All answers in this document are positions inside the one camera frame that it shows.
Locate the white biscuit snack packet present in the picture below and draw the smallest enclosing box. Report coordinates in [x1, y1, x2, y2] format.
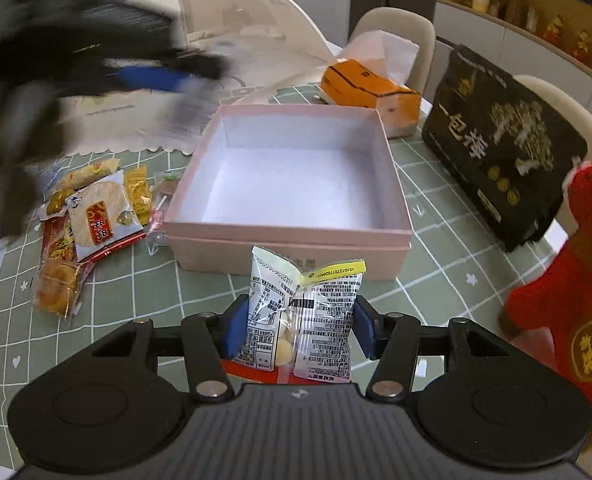
[226, 246, 366, 384]

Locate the yellow gold snack packet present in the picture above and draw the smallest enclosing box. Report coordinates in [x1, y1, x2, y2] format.
[125, 165, 153, 226]

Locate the olive vacuum packet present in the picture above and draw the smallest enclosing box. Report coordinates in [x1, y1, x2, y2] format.
[38, 188, 75, 221]

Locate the rice cracker packet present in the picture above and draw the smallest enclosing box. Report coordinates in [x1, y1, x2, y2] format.
[65, 169, 145, 263]

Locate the small bread cake packet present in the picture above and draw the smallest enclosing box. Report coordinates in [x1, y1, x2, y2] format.
[32, 258, 82, 318]

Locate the red vegetarian chicken packet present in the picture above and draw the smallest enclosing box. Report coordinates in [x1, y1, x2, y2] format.
[41, 214, 77, 263]

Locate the hawthorn lollipop packet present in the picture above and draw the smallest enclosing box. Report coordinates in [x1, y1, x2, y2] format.
[145, 170, 181, 256]

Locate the long yellow biscuit packet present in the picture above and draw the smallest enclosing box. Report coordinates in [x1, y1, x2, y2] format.
[55, 158, 119, 191]

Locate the cream mesh food cover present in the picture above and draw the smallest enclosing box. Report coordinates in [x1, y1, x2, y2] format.
[63, 0, 335, 155]

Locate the pink cardboard box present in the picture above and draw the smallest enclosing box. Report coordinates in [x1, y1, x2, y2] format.
[165, 104, 413, 281]

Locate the red plush toy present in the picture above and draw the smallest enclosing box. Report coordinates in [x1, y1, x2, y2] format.
[498, 158, 592, 453]

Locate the orange tissue pack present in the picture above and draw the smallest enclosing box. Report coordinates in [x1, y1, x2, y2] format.
[320, 30, 422, 139]

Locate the black plum snack bag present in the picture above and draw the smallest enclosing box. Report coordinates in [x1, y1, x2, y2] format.
[422, 46, 588, 252]

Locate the beige chair behind table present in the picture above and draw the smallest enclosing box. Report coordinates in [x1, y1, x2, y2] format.
[349, 6, 437, 99]

